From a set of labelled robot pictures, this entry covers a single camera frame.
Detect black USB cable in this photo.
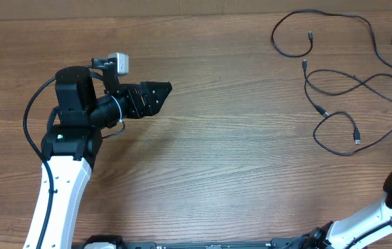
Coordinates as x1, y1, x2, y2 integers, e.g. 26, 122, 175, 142
312, 110, 392, 157
270, 9, 392, 72
301, 59, 392, 118

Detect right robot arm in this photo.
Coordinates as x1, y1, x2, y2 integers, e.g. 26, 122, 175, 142
299, 172, 392, 249

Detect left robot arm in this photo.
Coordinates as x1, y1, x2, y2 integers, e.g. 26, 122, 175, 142
24, 66, 172, 248

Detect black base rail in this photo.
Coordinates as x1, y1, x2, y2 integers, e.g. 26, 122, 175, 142
73, 234, 316, 249

